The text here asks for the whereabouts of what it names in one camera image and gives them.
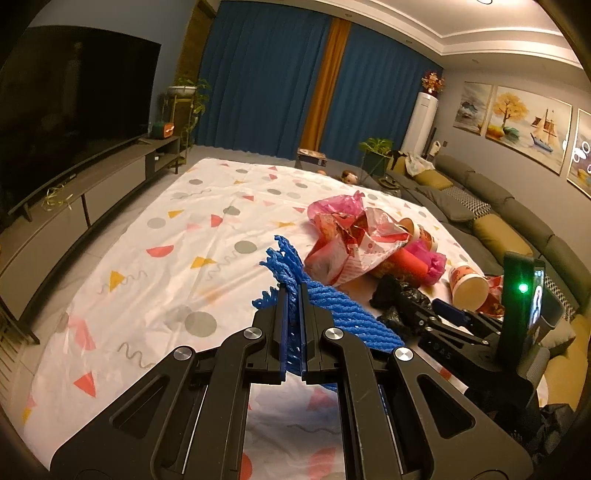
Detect blue curtain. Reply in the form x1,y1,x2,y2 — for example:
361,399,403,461
198,0,334,161
323,23,445,165

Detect orange curtain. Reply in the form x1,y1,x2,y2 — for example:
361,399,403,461
300,18,352,149

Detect framed sailboat painting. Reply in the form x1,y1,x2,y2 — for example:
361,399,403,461
485,85,574,176

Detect small framed painting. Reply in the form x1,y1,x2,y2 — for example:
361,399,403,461
452,82,494,136

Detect flat grey cushion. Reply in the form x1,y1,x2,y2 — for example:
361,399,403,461
425,187,476,223

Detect snack box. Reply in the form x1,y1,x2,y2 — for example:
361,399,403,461
295,148,328,168

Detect white standing air conditioner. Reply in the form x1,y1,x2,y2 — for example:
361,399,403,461
400,91,438,160

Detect red printed paper cup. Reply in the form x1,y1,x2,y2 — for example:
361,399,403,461
397,217,438,254
449,264,490,310

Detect printed white tablecloth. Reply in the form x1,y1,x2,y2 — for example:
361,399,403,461
21,158,549,480

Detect gold ribbon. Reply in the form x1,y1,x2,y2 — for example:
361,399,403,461
41,182,75,212

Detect pink plastic bag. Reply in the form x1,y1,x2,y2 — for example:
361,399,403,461
307,191,370,232

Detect small yellow cushion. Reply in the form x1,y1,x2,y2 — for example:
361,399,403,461
413,170,455,191

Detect white bag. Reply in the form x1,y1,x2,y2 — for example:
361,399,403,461
402,152,435,175

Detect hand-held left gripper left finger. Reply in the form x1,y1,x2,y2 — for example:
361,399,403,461
50,284,291,480

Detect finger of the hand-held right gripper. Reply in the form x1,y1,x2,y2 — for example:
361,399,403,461
399,293,502,366
433,299,504,342

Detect magenta plastic wrapper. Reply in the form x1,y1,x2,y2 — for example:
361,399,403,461
406,240,447,285

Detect black plastic bag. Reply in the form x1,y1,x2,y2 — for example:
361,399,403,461
369,276,435,340

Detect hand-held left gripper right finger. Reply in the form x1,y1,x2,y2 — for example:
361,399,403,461
300,284,539,480

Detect grey television cabinet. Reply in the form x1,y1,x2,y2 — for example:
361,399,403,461
0,135,182,344

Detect patterned cushion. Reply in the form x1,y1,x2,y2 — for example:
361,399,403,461
545,271,579,317
451,187,493,217

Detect orange flower arrangement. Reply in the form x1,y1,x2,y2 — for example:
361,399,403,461
421,71,447,96

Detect blue foam net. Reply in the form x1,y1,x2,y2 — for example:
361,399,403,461
252,234,407,393

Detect black television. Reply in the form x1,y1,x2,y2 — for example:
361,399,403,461
0,25,162,219

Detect trailing plant on gold stand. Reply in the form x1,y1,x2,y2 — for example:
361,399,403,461
158,78,212,172

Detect potted plant in green pot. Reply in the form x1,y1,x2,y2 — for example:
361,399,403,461
359,137,394,179

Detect small red wrapper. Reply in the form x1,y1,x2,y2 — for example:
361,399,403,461
485,274,509,319

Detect red cylinder cup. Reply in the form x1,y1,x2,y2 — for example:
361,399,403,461
382,249,430,284

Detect red printed wrapper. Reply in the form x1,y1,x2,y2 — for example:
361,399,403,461
305,208,411,287

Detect large yellow cushion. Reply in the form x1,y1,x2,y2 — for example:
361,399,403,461
544,323,583,408

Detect grey sofa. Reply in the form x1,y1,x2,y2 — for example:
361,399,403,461
392,152,591,416

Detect framed painting with white shapes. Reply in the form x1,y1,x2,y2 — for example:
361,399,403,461
567,108,591,200

